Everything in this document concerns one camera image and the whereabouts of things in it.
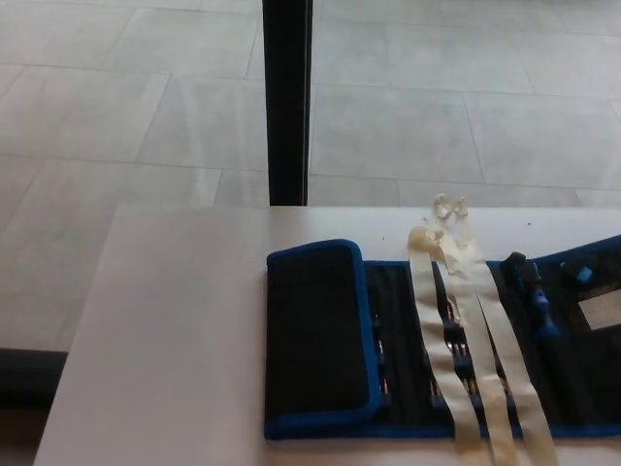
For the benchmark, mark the black blue-trimmed fabric toolkit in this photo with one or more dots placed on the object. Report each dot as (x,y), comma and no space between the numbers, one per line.
(315,330)

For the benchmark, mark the wide beige tape strip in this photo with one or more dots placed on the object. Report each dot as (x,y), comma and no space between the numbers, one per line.
(432,310)

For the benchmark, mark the small blue plastic block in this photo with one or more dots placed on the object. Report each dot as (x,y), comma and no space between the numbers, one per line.
(582,274)

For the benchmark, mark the white paper label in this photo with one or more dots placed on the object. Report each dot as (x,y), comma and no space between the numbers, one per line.
(601,310)

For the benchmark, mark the black vertical window post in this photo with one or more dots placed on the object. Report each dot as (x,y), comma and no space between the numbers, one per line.
(287,97)

